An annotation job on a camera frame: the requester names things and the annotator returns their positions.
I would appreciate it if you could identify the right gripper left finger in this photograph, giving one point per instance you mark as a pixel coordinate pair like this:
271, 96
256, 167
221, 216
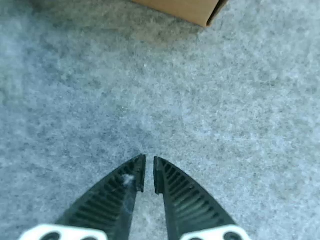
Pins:
105, 205

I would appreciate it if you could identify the brown cardboard box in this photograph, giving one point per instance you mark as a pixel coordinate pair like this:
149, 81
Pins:
186, 11

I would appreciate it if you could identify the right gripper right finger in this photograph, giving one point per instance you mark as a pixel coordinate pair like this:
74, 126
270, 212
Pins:
190, 205

